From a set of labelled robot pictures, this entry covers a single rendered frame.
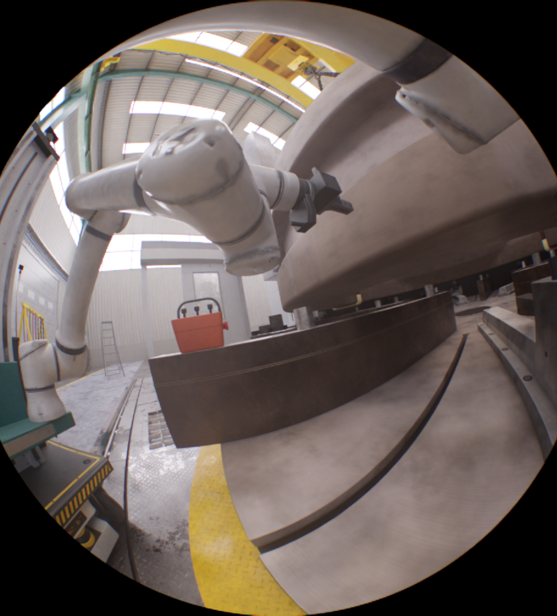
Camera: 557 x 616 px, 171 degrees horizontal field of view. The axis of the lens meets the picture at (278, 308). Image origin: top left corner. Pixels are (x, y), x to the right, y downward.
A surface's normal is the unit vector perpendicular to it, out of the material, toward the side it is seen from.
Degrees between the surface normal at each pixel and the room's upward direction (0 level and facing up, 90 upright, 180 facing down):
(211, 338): 97
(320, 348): 90
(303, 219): 90
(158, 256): 90
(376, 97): 180
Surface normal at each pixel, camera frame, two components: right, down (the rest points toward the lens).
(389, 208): -0.86, 0.12
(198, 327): 0.31, -0.04
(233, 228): 0.46, 0.88
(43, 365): 0.97, -0.20
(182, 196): 0.23, 0.96
